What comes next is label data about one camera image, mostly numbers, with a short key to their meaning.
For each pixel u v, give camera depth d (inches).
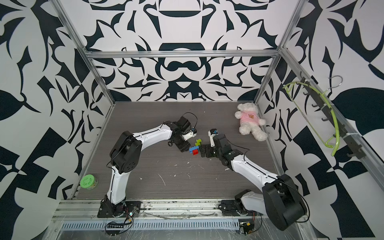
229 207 29.2
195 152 36.5
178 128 28.1
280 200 16.2
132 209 28.6
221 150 26.0
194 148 36.3
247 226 28.1
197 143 37.1
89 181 30.8
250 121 39.0
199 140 38.0
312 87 25.4
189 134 34.3
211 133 31.0
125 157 20.6
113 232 27.1
